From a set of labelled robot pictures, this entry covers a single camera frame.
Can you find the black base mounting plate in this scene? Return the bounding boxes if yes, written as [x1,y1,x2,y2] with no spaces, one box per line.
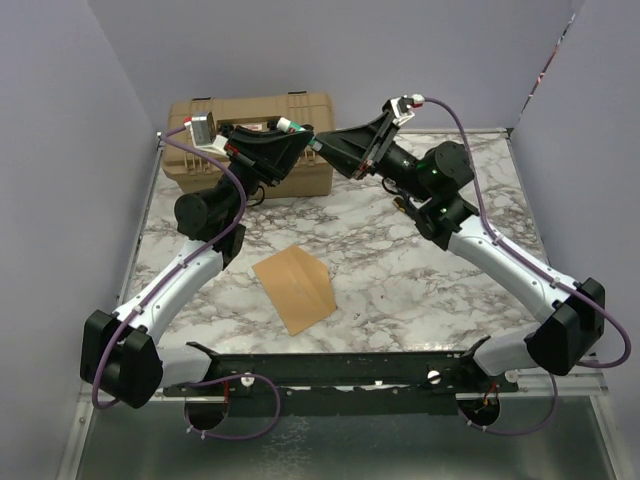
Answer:
[162,349,521,416]

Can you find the black yellow screwdriver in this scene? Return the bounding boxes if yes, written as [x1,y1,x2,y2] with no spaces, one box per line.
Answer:
[393,196,416,218]

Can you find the tan plastic tool case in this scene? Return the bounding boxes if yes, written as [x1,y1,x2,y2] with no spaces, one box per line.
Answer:
[162,91,335,198]

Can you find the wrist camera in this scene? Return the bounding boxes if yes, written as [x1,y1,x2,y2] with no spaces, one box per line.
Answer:
[382,94,426,127]
[184,112,228,155]

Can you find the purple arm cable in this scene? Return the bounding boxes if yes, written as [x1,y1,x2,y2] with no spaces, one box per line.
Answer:
[422,97,632,437]
[92,127,281,441]

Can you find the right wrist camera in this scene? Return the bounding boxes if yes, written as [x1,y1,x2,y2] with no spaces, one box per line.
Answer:
[382,94,426,127]

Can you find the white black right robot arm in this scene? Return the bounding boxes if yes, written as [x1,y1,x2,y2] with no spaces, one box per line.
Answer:
[313,113,604,391]

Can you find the aluminium frame rail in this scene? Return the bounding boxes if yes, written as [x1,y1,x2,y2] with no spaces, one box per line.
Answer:
[77,357,609,404]

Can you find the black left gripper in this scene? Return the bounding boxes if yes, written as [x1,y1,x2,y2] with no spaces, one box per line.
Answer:
[215,124,312,223]

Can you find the brown paper envelope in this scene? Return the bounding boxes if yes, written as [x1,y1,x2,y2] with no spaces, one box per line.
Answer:
[253,245,337,336]

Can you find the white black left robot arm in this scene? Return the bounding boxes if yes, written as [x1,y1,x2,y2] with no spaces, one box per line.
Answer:
[80,117,314,410]

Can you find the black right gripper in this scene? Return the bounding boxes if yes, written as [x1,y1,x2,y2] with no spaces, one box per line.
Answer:
[312,109,434,204]

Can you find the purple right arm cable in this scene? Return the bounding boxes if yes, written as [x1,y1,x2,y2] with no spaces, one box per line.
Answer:
[422,97,632,437]

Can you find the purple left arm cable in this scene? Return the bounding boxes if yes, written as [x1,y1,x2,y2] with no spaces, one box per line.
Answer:
[92,127,281,441]

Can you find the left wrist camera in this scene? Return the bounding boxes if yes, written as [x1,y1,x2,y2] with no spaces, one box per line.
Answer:
[184,112,228,155]

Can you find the green white glue stick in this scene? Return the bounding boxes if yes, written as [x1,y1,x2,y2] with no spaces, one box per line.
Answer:
[276,117,322,152]

